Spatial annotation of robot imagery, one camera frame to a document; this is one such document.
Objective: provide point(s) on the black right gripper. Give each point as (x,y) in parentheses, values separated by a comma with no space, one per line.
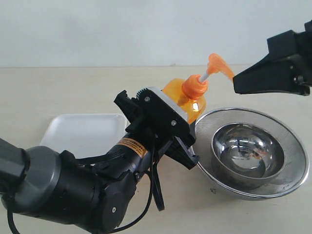
(287,68)

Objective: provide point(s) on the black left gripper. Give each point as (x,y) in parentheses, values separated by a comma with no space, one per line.
(141,136)

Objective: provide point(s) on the orange pump soap bottle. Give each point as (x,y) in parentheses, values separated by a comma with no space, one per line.
(189,94)

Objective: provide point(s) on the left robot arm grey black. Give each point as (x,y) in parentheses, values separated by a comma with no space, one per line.
(93,193)

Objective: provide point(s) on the small stainless steel bowl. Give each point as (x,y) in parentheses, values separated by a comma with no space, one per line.
(246,156)

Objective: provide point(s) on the steel mesh strainer basin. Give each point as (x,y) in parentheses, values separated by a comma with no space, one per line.
(297,161)

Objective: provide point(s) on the white rectangular plastic tray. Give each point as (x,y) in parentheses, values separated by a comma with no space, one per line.
(84,135)

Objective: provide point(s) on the left wrist camera black silver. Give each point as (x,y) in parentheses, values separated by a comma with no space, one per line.
(164,114)

